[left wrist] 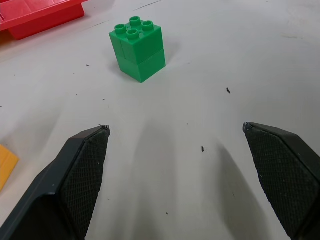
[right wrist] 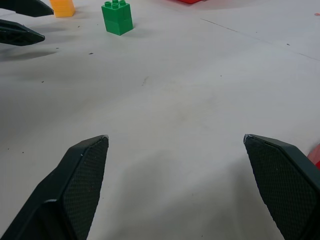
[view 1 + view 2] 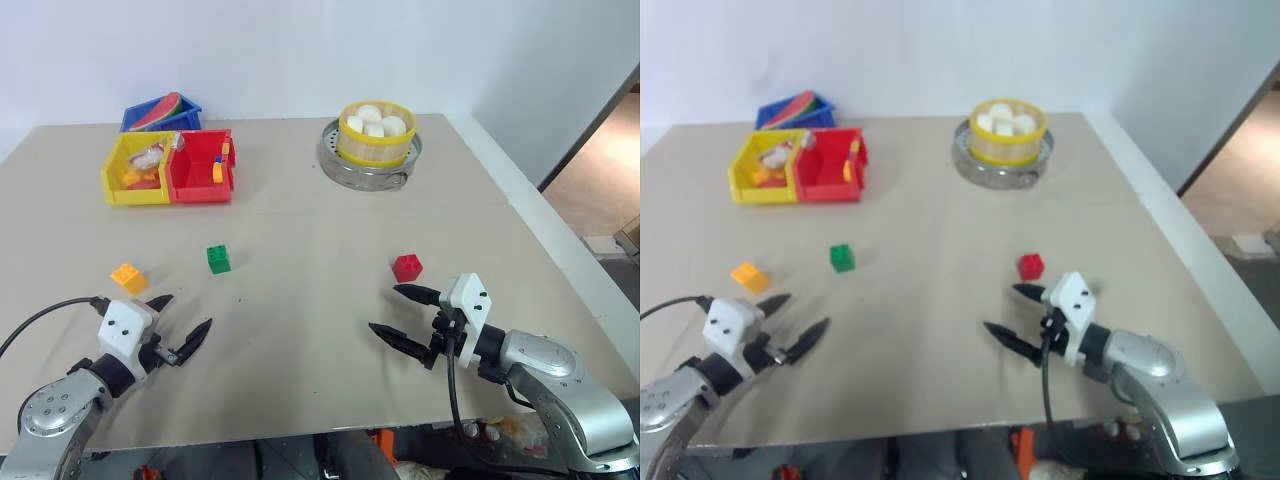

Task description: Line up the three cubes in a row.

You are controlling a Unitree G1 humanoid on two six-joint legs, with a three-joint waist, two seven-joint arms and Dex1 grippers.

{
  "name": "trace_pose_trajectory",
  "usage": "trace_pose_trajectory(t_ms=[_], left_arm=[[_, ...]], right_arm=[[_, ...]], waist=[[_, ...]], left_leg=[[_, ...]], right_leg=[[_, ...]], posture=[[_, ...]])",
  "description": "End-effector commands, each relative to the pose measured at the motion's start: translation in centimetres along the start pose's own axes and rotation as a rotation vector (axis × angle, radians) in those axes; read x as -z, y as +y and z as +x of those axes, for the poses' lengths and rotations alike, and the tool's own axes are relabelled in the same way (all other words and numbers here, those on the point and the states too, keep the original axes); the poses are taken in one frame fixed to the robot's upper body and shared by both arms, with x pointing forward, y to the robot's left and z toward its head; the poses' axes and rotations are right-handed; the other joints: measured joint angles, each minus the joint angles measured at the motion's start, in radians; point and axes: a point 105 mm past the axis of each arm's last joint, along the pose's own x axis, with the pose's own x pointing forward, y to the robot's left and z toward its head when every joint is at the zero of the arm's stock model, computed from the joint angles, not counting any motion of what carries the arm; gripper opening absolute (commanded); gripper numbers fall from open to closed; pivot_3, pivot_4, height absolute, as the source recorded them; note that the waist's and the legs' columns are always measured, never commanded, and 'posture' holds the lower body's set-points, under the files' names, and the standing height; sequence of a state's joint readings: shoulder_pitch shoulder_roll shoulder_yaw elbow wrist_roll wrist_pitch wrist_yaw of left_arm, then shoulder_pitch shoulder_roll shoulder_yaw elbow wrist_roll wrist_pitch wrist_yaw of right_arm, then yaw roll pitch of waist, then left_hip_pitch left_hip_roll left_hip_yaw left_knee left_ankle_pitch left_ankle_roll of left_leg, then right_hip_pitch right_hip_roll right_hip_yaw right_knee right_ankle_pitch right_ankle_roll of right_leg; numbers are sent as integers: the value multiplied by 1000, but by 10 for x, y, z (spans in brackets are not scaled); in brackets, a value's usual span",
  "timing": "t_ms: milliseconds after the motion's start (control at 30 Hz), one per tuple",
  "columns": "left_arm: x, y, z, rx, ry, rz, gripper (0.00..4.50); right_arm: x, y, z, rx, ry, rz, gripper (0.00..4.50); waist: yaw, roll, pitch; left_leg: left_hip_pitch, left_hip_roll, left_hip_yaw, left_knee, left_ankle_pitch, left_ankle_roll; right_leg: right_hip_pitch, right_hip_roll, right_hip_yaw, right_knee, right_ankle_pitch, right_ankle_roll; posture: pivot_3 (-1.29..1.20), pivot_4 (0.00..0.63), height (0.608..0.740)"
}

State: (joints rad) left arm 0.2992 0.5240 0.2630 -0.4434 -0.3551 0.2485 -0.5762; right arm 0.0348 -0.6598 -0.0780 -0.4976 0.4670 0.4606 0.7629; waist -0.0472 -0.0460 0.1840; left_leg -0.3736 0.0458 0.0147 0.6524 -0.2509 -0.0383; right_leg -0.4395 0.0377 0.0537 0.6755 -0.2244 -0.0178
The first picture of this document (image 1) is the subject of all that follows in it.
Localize red plastic tray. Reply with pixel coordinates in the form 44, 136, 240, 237
0, 0, 85, 41

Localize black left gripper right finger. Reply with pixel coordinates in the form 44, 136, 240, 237
242, 121, 320, 240

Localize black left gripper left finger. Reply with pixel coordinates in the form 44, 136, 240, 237
0, 124, 112, 240

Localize orange toy brick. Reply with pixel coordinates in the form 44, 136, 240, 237
0, 143, 20, 193

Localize green toy bricks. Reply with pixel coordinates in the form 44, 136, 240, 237
108, 15, 167, 84

